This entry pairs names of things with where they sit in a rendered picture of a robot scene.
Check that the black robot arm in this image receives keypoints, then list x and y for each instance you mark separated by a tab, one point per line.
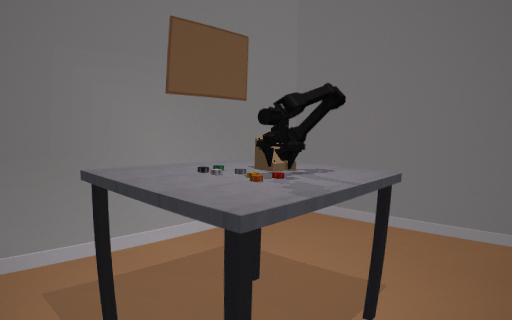
294	104

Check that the red block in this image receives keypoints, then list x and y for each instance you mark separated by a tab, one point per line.
277	175

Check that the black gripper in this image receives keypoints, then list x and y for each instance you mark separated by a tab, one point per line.
294	146

